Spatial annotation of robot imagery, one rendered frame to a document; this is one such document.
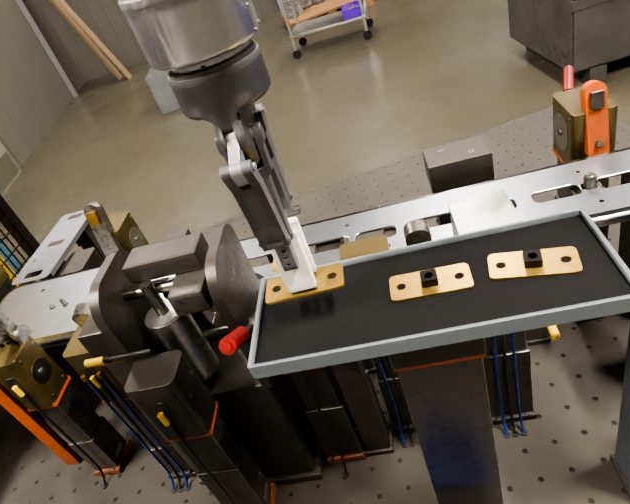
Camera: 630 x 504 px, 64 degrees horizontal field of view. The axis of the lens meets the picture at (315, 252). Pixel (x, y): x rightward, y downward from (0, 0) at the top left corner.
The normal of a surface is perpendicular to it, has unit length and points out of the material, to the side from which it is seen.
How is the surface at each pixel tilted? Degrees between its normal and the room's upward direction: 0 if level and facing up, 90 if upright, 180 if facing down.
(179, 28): 90
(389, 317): 0
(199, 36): 90
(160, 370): 0
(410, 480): 0
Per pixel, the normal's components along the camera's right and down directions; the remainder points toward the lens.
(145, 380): -0.29, -0.76
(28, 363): 0.96, -0.21
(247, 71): 0.69, 0.26
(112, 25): 0.15, 0.56
